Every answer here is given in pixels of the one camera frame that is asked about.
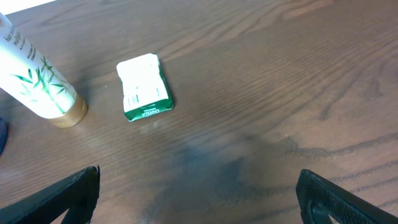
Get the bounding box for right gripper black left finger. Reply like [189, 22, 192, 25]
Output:
[1, 166, 100, 224]

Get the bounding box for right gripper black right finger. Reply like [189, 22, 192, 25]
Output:
[296, 169, 397, 224]

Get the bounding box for green white soap bar pack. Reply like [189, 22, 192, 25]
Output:
[116, 54, 174, 122]

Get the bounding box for white bamboo print lotion tube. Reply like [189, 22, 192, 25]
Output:
[1, 15, 88, 128]

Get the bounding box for clear spray bottle dark base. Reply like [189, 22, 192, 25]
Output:
[0, 118, 7, 154]

